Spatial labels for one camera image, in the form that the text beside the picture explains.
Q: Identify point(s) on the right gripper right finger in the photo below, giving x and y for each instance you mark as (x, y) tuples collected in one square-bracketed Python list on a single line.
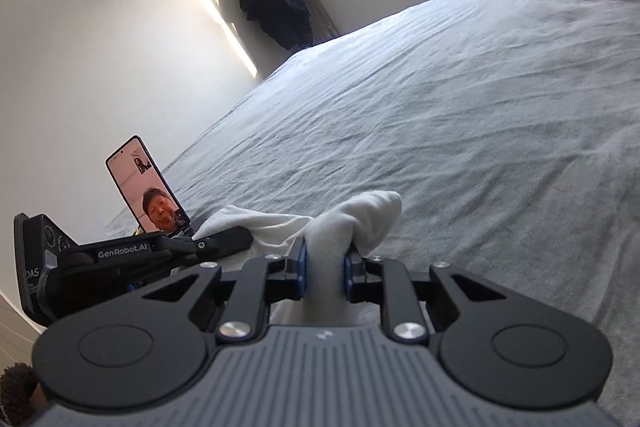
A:
[(387, 284)]

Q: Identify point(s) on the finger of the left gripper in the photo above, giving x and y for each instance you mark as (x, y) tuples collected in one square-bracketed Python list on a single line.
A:
[(214, 247)]

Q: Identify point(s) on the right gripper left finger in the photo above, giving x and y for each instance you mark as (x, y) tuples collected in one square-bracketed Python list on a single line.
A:
[(250, 292)]

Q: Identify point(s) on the white long pants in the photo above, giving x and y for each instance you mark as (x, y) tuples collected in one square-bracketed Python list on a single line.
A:
[(364, 221)]

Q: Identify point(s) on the person left hand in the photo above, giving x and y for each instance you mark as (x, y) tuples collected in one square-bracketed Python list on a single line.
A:
[(38, 399)]

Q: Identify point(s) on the black smartphone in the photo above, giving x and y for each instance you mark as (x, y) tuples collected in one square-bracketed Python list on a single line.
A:
[(145, 191)]

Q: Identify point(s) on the left dark fleece sleeve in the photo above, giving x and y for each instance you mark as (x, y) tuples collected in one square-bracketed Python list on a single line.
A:
[(18, 384)]

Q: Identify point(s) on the grey bed sheet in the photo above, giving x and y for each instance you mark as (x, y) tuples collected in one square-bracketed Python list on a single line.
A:
[(510, 129)]

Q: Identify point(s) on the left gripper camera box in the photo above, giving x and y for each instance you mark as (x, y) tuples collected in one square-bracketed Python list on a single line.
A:
[(34, 237)]

